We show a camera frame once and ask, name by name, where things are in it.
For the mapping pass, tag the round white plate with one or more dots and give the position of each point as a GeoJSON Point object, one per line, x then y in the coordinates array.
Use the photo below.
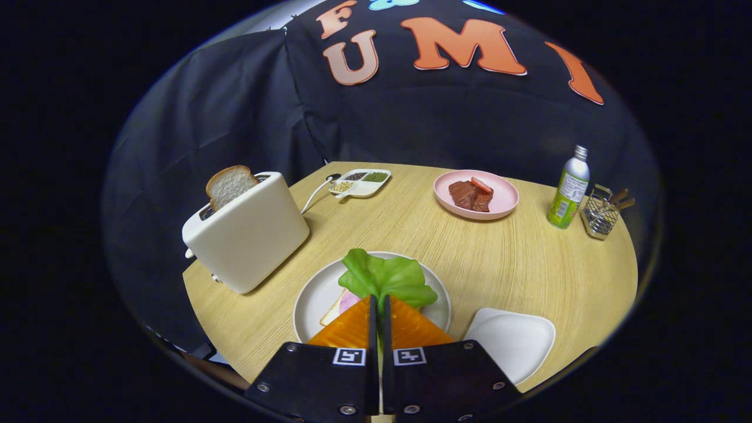
{"type": "Point", "coordinates": [314, 294]}

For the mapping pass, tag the toasted bread slice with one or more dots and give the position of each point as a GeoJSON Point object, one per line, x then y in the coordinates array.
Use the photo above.
{"type": "Point", "coordinates": [230, 185]}

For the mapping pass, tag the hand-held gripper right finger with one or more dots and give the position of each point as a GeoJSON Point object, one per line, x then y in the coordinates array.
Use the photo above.
{"type": "Point", "coordinates": [446, 382]}

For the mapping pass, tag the pink ham slice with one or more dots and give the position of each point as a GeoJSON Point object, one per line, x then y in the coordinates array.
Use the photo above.
{"type": "Point", "coordinates": [348, 302]}

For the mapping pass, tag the green label metal bottle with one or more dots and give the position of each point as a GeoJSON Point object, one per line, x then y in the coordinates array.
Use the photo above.
{"type": "Point", "coordinates": [568, 194]}

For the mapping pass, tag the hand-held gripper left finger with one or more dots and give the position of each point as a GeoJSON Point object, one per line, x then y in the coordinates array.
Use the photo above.
{"type": "Point", "coordinates": [317, 382]}

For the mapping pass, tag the white divided seasoning dish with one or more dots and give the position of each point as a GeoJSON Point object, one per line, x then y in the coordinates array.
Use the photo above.
{"type": "Point", "coordinates": [367, 188]}

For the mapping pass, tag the squarish white plate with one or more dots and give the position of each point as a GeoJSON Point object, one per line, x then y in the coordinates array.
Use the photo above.
{"type": "Point", "coordinates": [511, 343]}

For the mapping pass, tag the green lettuce leaf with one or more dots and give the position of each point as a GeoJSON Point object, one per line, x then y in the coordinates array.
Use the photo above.
{"type": "Point", "coordinates": [388, 279]}

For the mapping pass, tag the red sausage slice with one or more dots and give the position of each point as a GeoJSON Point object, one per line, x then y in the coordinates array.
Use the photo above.
{"type": "Point", "coordinates": [482, 185]}

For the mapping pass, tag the brown meat slice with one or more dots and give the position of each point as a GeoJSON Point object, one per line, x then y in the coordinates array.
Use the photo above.
{"type": "Point", "coordinates": [467, 197]}

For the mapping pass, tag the black backdrop cloth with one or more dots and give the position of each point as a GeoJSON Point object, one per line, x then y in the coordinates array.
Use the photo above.
{"type": "Point", "coordinates": [235, 106]}

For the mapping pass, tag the white toaster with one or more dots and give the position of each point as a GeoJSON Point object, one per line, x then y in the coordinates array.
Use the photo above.
{"type": "Point", "coordinates": [252, 241]}

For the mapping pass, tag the pink plate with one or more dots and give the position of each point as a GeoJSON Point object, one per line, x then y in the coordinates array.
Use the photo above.
{"type": "Point", "coordinates": [505, 202]}

